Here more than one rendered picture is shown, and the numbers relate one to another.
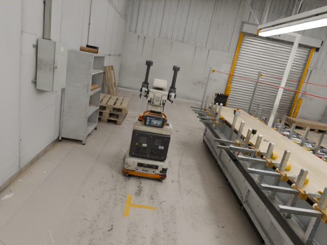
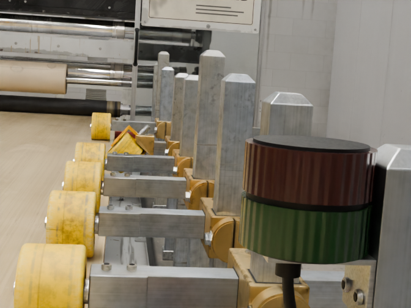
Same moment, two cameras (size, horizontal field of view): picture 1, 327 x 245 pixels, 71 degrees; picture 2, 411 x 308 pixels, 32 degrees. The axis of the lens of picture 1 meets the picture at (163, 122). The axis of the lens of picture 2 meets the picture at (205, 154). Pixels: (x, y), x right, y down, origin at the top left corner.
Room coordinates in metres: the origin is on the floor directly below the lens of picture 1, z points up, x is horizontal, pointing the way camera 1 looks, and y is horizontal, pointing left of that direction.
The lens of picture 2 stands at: (2.92, -1.11, 1.14)
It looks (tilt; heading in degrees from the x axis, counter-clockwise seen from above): 7 degrees down; 178
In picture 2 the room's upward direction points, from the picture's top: 4 degrees clockwise
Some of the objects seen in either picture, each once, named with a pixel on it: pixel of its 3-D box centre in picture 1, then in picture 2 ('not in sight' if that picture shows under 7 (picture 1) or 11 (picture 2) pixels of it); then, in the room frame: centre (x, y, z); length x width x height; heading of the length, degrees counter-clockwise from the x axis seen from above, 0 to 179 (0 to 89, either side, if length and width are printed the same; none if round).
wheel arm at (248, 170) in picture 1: (275, 174); (238, 189); (1.80, -1.01, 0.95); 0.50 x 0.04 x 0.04; 95
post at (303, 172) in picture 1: (294, 197); (186, 201); (1.60, -1.09, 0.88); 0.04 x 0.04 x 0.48; 5
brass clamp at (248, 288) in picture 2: (256, 151); (265, 296); (2.32, -1.03, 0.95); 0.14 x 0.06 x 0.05; 5
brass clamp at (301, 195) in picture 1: (299, 191); (187, 166); (1.57, -1.09, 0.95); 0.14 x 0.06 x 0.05; 5
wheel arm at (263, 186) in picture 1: (292, 191); (217, 165); (1.55, -1.04, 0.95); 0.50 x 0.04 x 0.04; 95
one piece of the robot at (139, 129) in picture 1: (151, 136); not in sight; (3.17, 0.14, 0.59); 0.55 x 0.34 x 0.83; 94
